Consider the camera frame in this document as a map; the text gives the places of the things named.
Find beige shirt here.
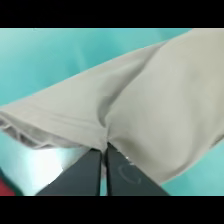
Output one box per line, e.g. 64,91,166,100
0,28,224,186

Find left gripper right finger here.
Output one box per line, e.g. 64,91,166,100
105,142,170,197

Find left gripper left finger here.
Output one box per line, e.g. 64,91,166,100
35,148,103,197

